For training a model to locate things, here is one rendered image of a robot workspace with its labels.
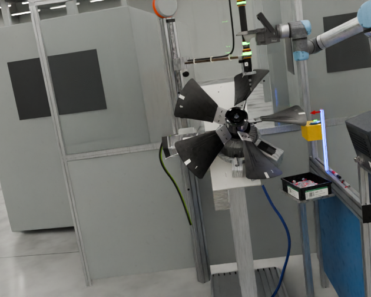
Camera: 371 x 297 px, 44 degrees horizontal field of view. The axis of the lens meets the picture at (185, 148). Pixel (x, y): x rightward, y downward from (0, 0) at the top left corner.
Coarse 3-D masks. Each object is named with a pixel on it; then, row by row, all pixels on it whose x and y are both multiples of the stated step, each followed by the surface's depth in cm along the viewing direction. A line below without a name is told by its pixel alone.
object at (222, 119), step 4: (220, 108) 239; (216, 112) 240; (220, 112) 239; (224, 112) 238; (216, 116) 241; (224, 116) 239; (216, 120) 242; (220, 120) 241; (224, 120) 239; (220, 124) 241
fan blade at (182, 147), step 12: (180, 144) 228; (192, 144) 229; (204, 144) 230; (216, 144) 233; (180, 156) 228; (192, 156) 229; (204, 156) 231; (216, 156) 234; (192, 168) 229; (204, 168) 231
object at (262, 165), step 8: (248, 144) 228; (248, 152) 224; (256, 152) 228; (248, 160) 221; (256, 160) 223; (264, 160) 227; (248, 168) 218; (256, 168) 220; (264, 168) 222; (272, 168) 225; (248, 176) 216; (256, 176) 217; (264, 176) 219; (272, 176) 221
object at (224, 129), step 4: (220, 128) 233; (224, 128) 234; (216, 132) 232; (220, 132) 234; (224, 132) 235; (228, 132) 236; (220, 136) 234; (224, 136) 235; (228, 136) 236; (224, 140) 236
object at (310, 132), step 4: (308, 124) 262; (312, 124) 259; (316, 124) 259; (320, 124) 258; (304, 128) 264; (308, 128) 258; (312, 128) 258; (316, 128) 258; (320, 128) 258; (304, 132) 266; (308, 132) 259; (312, 132) 259; (316, 132) 259; (320, 132) 259; (304, 136) 267; (308, 136) 259; (312, 136) 259; (316, 136) 259; (320, 136) 259; (308, 140) 260; (312, 140) 260
